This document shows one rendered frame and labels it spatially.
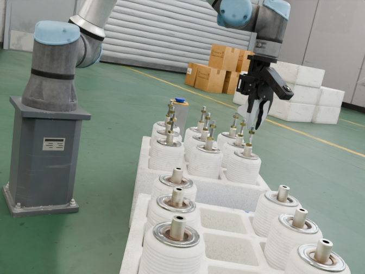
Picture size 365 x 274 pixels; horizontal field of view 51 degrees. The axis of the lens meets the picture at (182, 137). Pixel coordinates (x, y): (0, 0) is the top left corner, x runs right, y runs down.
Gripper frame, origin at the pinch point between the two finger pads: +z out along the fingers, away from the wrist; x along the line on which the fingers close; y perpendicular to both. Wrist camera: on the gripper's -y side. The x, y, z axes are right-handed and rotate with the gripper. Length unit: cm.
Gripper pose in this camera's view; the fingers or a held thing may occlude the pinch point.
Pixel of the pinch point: (255, 125)
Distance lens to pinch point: 114.8
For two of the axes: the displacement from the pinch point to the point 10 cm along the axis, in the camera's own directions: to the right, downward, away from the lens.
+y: -6.3, -3.0, 7.2
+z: -1.8, 9.5, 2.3
